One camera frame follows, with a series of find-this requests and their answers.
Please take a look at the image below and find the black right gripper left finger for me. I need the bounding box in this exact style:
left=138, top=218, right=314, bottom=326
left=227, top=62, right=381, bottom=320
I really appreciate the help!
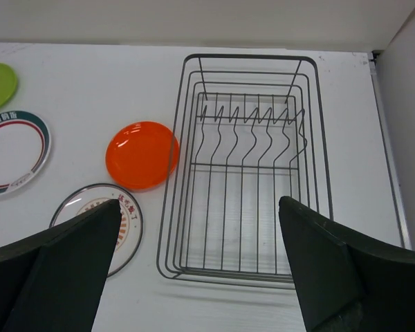
left=0, top=199, right=122, bottom=331

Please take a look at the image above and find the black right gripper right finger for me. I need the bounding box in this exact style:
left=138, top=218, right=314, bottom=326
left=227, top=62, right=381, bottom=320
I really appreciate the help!
left=279, top=196, right=415, bottom=331

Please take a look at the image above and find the white plate orange sunburst print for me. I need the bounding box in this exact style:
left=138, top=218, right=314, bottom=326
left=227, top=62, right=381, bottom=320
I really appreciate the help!
left=49, top=183, right=144, bottom=277

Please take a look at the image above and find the white plate green red rim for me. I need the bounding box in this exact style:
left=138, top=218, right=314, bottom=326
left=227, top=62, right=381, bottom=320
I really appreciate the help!
left=0, top=110, right=53, bottom=196

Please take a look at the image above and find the orange plastic plate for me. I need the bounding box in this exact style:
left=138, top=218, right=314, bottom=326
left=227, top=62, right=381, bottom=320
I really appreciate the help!
left=105, top=121, right=180, bottom=191

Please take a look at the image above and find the grey wire dish rack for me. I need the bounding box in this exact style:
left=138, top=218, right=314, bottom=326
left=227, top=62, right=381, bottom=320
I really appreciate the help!
left=156, top=53, right=333, bottom=289

